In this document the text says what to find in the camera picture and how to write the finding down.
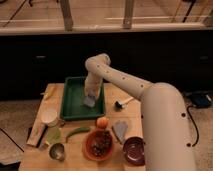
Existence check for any small metal cup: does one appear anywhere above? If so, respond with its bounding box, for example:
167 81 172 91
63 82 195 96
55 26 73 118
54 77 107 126
49 143 65 161

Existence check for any dark blue box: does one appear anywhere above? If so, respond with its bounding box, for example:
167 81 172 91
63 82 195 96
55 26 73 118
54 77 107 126
191 93 212 108

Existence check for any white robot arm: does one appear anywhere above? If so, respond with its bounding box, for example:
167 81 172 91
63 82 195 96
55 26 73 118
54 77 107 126
84 53 197 171

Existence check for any grey sponge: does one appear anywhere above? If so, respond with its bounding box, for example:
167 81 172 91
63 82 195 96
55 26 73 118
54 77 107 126
112 121 128 144

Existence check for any purple bowl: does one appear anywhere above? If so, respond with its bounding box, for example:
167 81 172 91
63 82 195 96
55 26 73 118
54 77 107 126
123 136 145 166

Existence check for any orange fruit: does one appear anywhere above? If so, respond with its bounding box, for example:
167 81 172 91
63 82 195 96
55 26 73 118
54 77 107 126
96 117 109 129

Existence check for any wooden block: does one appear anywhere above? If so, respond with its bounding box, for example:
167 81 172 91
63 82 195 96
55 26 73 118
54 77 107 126
27 122 45 147

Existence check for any white cup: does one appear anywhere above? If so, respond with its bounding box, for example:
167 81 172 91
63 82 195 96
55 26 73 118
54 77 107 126
41 108 59 127

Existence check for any black cable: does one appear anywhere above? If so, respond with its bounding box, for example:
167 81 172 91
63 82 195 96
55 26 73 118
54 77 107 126
186 105 201 148

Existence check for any orange bowl with food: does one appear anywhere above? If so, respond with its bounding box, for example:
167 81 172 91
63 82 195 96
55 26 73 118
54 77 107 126
82 129 114 162

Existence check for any green plastic tray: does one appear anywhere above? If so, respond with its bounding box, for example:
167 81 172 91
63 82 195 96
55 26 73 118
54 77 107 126
60 77 105 121

